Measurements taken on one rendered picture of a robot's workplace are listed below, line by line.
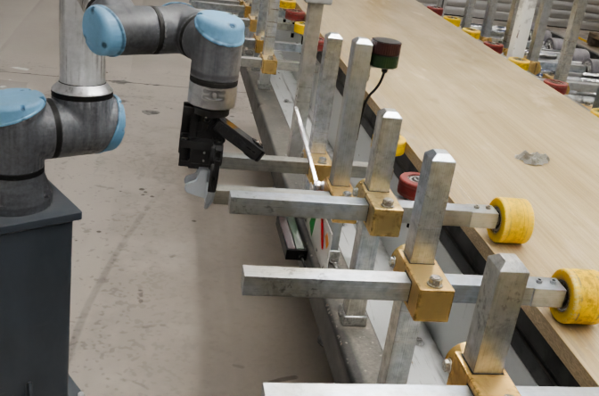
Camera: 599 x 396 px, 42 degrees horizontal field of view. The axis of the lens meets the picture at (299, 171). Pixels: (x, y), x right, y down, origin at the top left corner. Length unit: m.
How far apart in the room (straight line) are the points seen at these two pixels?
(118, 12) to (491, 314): 0.88
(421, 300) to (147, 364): 1.53
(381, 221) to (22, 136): 0.96
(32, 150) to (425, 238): 1.11
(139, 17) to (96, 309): 1.46
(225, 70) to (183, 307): 1.47
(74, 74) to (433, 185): 1.12
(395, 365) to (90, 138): 1.07
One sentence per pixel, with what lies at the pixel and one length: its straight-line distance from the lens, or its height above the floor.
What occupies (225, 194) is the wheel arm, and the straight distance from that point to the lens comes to 1.52.
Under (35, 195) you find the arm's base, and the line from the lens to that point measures 1.98.
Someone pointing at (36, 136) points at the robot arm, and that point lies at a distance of 1.93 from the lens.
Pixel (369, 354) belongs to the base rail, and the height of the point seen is 0.70.
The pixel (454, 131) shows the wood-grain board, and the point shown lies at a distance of 1.98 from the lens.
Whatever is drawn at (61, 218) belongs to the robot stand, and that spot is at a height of 0.59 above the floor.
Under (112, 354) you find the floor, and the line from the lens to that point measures 2.52.
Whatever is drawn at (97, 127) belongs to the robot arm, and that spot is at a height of 0.80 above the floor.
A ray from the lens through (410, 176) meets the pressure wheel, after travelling 1.62.
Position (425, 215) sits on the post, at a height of 1.05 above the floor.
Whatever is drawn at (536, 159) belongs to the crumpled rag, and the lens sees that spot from 1.86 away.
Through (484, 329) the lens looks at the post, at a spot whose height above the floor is 1.03.
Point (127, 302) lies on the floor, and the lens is 2.76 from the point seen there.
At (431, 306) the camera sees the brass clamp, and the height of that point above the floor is 0.95.
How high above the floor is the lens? 1.47
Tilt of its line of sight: 22 degrees down
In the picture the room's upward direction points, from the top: 8 degrees clockwise
